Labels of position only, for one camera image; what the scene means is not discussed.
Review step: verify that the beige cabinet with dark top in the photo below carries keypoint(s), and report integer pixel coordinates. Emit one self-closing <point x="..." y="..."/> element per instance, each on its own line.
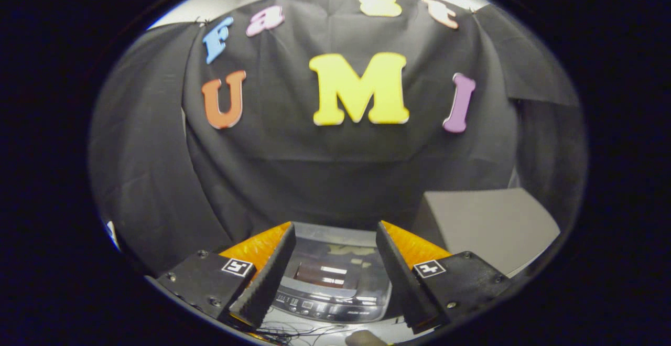
<point x="487" y="225"/>

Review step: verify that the black backdrop cloth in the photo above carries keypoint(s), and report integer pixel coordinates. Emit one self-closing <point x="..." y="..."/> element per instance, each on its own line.
<point x="335" y="173"/>

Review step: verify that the dark washing machine lid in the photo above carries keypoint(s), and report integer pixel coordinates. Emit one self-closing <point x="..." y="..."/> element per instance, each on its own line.
<point x="341" y="254"/>

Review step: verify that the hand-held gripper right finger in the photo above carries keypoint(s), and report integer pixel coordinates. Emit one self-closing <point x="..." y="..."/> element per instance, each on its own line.
<point x="401" y="283"/>

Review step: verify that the grey washing machine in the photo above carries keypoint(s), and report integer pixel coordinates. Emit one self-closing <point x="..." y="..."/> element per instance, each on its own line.
<point x="335" y="309"/>

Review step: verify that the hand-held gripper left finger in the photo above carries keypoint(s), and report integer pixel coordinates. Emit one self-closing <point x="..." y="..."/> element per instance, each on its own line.
<point x="267" y="283"/>

